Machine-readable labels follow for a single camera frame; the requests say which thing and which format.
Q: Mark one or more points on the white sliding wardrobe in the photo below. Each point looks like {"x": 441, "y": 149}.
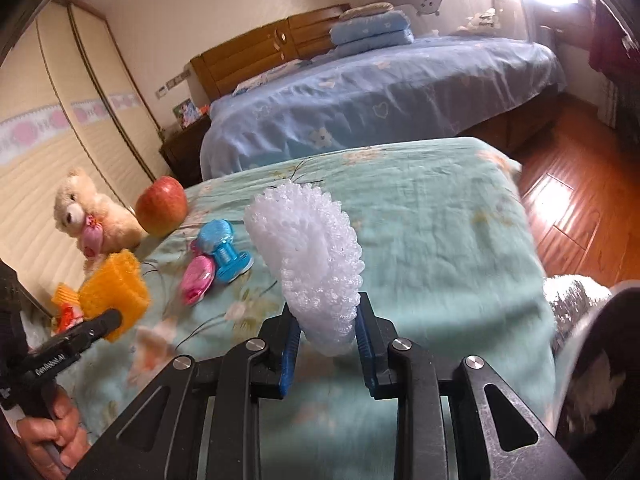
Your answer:
{"x": 67, "y": 101}

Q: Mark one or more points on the framed photo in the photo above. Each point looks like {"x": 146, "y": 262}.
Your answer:
{"x": 186, "y": 113}

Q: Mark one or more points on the cream teddy bear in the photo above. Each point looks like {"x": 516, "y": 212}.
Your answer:
{"x": 99, "y": 225}

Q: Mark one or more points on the black trash bin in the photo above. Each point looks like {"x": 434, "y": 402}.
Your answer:
{"x": 596, "y": 405}

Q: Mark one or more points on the blue bed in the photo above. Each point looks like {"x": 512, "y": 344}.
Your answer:
{"x": 434, "y": 88}

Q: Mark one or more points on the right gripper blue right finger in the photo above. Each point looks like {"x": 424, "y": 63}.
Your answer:
{"x": 374, "y": 335}

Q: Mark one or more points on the folded blue quilts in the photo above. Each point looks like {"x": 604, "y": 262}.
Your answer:
{"x": 374, "y": 26}

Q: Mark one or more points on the person's left hand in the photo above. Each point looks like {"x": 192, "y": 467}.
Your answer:
{"x": 53, "y": 443}

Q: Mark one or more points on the white foam fruit net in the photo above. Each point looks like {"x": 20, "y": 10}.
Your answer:
{"x": 308, "y": 244}

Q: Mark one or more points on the dark wooden nightstand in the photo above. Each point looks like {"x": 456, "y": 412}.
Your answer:
{"x": 182, "y": 152}

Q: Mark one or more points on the pink plastic package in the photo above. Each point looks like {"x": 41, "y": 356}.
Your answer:
{"x": 197, "y": 278}

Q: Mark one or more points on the orange foam fruit net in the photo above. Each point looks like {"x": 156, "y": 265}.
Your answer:
{"x": 116, "y": 284}

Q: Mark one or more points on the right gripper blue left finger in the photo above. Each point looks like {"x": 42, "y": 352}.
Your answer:
{"x": 281, "y": 334}

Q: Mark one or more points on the red yellow apple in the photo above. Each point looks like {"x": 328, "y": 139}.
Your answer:
{"x": 162, "y": 207}

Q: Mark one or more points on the white blue pillow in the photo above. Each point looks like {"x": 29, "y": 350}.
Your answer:
{"x": 270, "y": 75}

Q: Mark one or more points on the blue plastic package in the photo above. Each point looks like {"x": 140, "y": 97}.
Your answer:
{"x": 215, "y": 240}

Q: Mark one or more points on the dark red hanging coat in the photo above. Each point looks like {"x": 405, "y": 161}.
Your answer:
{"x": 607, "y": 53}

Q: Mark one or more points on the light green floral bedsheet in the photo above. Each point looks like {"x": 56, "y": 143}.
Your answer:
{"x": 448, "y": 258}

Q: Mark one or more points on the wooden headboard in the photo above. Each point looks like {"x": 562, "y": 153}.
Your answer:
{"x": 299, "y": 37}

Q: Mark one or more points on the pink red snack wrapper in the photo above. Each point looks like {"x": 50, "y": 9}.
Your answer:
{"x": 70, "y": 316}

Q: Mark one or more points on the grey bed guard rail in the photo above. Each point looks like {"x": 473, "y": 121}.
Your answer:
{"x": 488, "y": 18}

